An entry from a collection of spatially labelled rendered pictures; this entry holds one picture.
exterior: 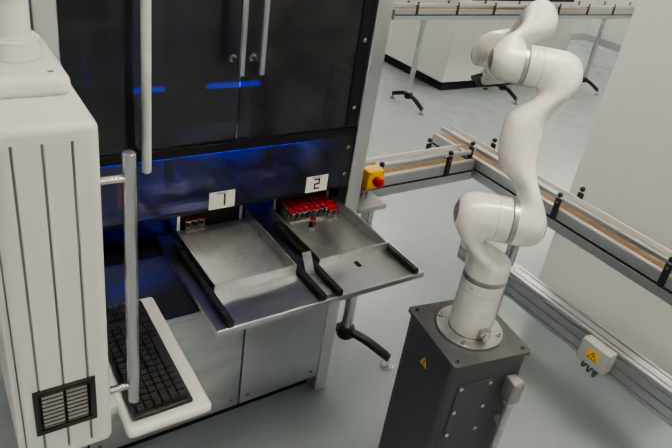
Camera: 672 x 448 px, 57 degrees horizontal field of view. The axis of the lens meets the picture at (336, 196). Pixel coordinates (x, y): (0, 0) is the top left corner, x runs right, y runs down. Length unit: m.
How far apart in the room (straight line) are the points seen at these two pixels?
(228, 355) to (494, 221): 1.16
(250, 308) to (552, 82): 0.97
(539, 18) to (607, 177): 1.55
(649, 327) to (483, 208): 1.71
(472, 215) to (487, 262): 0.14
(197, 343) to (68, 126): 1.30
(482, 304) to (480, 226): 0.24
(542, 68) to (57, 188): 1.10
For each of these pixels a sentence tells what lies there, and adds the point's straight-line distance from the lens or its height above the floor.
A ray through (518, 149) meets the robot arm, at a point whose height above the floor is 1.42.
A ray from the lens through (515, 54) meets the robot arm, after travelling 1.59.
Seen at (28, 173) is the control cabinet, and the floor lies 1.47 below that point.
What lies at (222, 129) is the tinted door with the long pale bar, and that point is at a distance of 1.84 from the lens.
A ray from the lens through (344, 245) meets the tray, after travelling 2.03.
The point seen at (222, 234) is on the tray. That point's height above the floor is 0.88.
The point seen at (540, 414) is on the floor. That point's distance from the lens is 2.99.
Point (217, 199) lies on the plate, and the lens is 1.93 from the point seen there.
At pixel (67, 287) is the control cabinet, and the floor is 1.23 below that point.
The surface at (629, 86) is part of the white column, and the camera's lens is 3.02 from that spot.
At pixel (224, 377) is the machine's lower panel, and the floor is 0.26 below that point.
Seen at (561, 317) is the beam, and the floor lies 0.52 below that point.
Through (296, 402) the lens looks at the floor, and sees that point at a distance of 2.71.
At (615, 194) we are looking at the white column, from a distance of 3.10.
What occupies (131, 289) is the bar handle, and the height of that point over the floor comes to 1.19.
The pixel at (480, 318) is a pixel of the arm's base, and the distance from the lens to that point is 1.76.
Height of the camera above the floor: 1.97
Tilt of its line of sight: 28 degrees down
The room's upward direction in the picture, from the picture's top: 9 degrees clockwise
